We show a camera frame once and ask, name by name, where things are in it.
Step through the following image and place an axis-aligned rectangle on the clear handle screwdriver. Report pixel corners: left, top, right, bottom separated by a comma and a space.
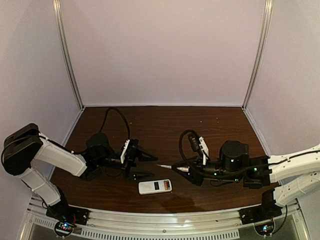
157, 164, 189, 173

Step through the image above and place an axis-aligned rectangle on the red white remote control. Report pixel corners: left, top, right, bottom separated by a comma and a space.
138, 179, 173, 195

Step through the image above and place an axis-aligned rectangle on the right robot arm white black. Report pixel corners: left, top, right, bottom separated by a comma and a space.
171, 140, 320, 208

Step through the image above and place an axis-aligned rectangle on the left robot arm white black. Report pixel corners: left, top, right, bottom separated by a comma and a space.
1, 123, 158, 207

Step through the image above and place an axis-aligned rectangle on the orange battery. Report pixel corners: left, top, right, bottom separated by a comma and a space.
163, 180, 172, 191

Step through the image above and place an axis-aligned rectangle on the right black braided cable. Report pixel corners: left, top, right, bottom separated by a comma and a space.
178, 129, 201, 171

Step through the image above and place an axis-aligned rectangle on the black braided cable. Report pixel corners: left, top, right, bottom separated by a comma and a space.
98, 107, 132, 141
178, 129, 201, 171

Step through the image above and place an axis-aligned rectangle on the left black braided cable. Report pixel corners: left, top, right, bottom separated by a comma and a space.
98, 107, 132, 141

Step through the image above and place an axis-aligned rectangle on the front aluminium rail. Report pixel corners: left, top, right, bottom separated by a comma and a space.
17, 196, 311, 240

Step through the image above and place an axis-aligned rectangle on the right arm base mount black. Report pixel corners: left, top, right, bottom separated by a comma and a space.
238, 188, 282, 225

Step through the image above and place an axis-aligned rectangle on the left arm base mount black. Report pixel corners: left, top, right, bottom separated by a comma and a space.
46, 187, 90, 226

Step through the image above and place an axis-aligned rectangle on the left aluminium frame post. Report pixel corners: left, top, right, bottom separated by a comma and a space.
52, 0, 85, 111

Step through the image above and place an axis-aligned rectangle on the aluminium frame post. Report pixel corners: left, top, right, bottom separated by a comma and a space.
242, 0, 273, 111
52, 0, 85, 111

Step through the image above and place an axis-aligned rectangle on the right aluminium frame post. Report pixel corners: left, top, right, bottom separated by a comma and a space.
242, 0, 273, 111

